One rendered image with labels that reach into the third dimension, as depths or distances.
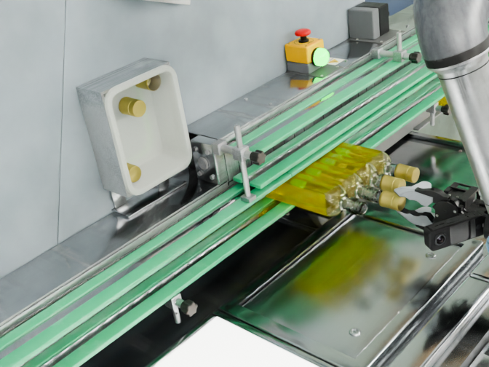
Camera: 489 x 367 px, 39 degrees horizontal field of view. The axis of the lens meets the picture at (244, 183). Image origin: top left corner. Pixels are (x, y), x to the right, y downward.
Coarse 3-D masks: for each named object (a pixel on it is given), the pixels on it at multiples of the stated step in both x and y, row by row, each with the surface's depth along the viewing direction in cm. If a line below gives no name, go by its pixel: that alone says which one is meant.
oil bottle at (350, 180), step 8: (312, 168) 152; (320, 168) 151; (328, 168) 150; (336, 168) 150; (312, 176) 149; (320, 176) 148; (328, 176) 147; (336, 176) 147; (344, 176) 146; (352, 176) 146; (344, 184) 144; (352, 184) 144; (360, 184) 145; (352, 192) 144
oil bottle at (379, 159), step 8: (344, 144) 160; (352, 144) 159; (336, 152) 157; (344, 152) 156; (352, 152) 156; (360, 152) 155; (368, 152) 155; (376, 152) 154; (384, 152) 154; (368, 160) 152; (376, 160) 151; (384, 160) 151; (376, 168) 151; (384, 168) 151
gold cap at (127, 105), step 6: (120, 102) 133; (126, 102) 132; (132, 102) 131; (138, 102) 131; (120, 108) 133; (126, 108) 132; (132, 108) 131; (138, 108) 132; (144, 108) 133; (126, 114) 135; (132, 114) 132; (138, 114) 132
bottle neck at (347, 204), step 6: (348, 198) 141; (342, 204) 141; (348, 204) 140; (354, 204) 139; (360, 204) 138; (366, 204) 139; (348, 210) 140; (354, 210) 139; (360, 210) 138; (366, 210) 140
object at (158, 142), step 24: (168, 72) 132; (120, 96) 133; (144, 96) 138; (168, 96) 136; (120, 120) 135; (144, 120) 139; (168, 120) 140; (120, 144) 127; (144, 144) 141; (168, 144) 143; (144, 168) 140; (168, 168) 139; (144, 192) 134
